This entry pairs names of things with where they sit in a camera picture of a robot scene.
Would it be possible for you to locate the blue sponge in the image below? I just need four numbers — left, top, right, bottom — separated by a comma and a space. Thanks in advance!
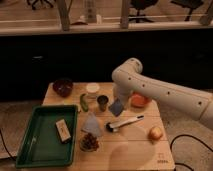
108, 99, 124, 117

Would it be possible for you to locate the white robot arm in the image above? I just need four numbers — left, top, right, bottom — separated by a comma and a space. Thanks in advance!
112, 58, 213, 130

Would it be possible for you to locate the small metal cup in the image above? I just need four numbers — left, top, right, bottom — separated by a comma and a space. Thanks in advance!
97, 95, 109, 112

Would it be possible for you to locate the orange bowl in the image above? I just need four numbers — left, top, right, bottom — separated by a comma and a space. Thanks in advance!
130, 93, 151, 108

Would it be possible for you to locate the white round lid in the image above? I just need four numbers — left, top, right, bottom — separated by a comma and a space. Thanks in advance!
86, 83, 100, 98

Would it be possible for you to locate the black white brush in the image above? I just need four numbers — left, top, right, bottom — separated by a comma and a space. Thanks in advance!
106, 115, 144, 132

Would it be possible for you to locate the green cucumber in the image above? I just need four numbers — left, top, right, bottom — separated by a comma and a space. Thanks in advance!
80, 94, 89, 112

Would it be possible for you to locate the wooden table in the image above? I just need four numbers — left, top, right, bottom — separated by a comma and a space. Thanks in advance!
42, 81, 176, 171

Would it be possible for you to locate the light blue folded cloth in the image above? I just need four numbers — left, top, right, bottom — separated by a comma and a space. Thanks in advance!
81, 113, 102, 137

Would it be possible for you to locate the pine cone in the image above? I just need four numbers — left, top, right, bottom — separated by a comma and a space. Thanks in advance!
80, 133, 99, 152

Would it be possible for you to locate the dark red bowl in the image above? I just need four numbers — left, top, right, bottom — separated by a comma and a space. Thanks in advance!
53, 78, 73, 97

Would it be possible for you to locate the wooden block eraser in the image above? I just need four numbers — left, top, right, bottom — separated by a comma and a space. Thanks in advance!
55, 119, 71, 143

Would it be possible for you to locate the green plastic tray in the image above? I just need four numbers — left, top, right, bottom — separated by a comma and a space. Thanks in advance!
16, 105, 78, 168

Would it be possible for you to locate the black cable right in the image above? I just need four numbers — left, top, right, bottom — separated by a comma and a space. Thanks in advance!
169, 133, 213, 171

